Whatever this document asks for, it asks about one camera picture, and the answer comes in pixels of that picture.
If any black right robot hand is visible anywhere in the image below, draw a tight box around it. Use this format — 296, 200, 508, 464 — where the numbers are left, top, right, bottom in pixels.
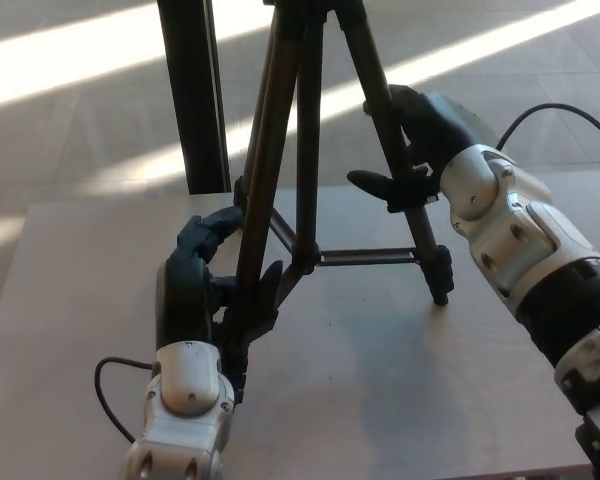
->
347, 84, 499, 204

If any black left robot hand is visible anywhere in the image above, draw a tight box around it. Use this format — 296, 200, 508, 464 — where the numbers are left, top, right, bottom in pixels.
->
153, 205, 284, 401

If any black upright pole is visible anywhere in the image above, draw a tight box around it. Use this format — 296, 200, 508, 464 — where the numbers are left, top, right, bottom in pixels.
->
157, 0, 231, 195

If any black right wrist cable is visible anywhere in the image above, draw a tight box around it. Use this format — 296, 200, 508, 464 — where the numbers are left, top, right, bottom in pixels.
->
494, 102, 600, 266

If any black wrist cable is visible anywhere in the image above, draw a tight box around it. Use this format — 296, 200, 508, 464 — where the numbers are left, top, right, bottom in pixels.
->
494, 102, 600, 266
93, 356, 156, 444

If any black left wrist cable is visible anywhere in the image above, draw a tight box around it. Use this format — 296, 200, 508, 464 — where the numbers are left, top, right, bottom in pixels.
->
93, 356, 156, 444

